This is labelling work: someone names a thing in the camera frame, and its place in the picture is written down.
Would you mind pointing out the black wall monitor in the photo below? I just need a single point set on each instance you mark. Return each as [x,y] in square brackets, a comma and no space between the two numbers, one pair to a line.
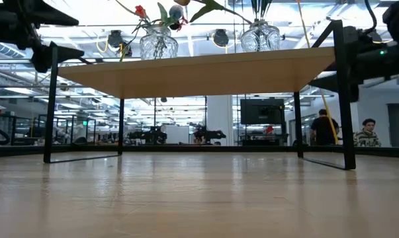
[262,112]

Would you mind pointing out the black framed glass enclosure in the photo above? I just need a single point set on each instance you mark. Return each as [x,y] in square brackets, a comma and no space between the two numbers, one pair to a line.
[13,132]

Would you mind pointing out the wooden shelf with black legs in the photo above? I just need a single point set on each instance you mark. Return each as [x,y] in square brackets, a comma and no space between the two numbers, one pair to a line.
[199,76]

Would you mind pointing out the black artificial rose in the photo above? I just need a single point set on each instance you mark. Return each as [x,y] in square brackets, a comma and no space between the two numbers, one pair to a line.
[175,26]

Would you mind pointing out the clear glass vase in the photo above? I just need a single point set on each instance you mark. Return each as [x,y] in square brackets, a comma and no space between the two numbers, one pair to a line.
[260,38]
[158,46]

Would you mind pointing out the background black robot arm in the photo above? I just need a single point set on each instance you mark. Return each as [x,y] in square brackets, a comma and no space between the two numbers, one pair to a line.
[148,136]
[209,135]

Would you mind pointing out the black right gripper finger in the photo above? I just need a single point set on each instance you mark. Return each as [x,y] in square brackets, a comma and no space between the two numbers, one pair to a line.
[363,39]
[325,81]

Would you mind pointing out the white board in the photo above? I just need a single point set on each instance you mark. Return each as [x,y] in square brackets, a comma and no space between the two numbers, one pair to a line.
[177,135]

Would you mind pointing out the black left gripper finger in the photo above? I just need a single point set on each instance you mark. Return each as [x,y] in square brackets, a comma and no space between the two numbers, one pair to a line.
[42,59]
[53,18]

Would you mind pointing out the green sign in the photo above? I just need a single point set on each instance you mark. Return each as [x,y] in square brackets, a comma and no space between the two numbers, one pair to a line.
[85,123]

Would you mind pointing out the person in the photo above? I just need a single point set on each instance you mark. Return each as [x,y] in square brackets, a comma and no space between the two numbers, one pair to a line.
[323,129]
[367,139]

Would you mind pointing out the black metal table frame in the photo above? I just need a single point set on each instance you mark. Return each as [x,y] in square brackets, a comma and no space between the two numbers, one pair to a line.
[219,149]

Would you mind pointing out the small red object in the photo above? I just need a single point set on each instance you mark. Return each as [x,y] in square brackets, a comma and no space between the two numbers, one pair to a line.
[269,130]

